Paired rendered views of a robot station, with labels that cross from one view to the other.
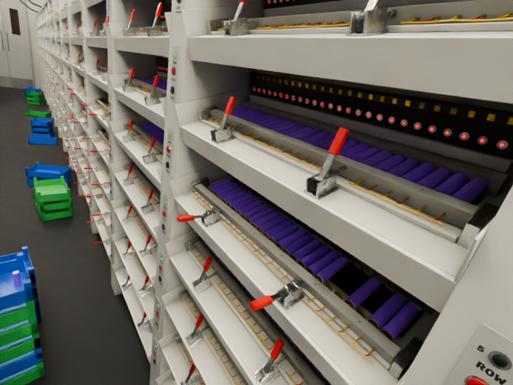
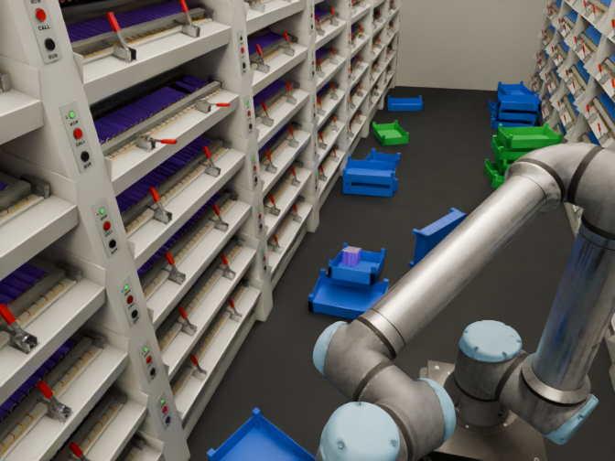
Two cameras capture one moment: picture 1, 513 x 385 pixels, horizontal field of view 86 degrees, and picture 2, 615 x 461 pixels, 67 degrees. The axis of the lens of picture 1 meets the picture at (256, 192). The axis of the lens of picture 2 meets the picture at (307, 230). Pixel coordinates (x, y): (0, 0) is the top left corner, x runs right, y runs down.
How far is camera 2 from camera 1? 1.35 m
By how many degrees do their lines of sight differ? 101
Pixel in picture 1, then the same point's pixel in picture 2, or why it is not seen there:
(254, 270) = (190, 121)
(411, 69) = not seen: outside the picture
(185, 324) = (165, 294)
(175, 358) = (171, 356)
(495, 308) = (236, 26)
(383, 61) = not seen: outside the picture
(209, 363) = (191, 262)
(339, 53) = not seen: outside the picture
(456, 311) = (233, 35)
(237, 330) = (191, 189)
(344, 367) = (227, 99)
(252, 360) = (208, 180)
